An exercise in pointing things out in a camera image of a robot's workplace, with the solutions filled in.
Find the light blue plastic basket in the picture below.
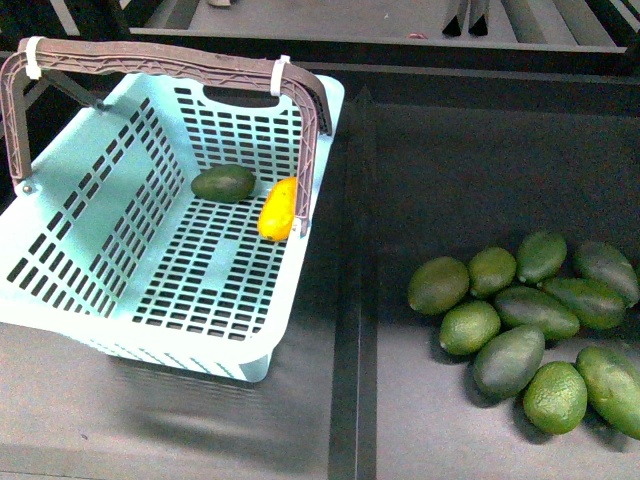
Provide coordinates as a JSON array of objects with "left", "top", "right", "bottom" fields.
[{"left": 0, "top": 70, "right": 347, "bottom": 384}]

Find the green avocado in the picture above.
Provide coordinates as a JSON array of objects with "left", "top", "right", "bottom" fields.
[
  {"left": 468, "top": 246, "right": 517, "bottom": 298},
  {"left": 407, "top": 256, "right": 470, "bottom": 315},
  {"left": 523, "top": 361, "right": 588, "bottom": 435},
  {"left": 439, "top": 300, "right": 501, "bottom": 355},
  {"left": 576, "top": 346, "right": 639, "bottom": 440},
  {"left": 472, "top": 326, "right": 545, "bottom": 399},
  {"left": 516, "top": 231, "right": 567, "bottom": 284},
  {"left": 539, "top": 277, "right": 626, "bottom": 330},
  {"left": 493, "top": 286, "right": 580, "bottom": 341},
  {"left": 573, "top": 241, "right": 639, "bottom": 307},
  {"left": 190, "top": 164, "right": 256, "bottom": 203}
]

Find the yellow mango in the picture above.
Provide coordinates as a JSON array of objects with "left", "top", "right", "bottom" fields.
[{"left": 257, "top": 177, "right": 297, "bottom": 242}]

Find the black triangular divider right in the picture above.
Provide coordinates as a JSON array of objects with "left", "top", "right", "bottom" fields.
[{"left": 468, "top": 0, "right": 490, "bottom": 37}]

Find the brown basket handle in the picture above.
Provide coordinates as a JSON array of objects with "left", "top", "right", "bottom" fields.
[{"left": 1, "top": 36, "right": 333, "bottom": 236}]

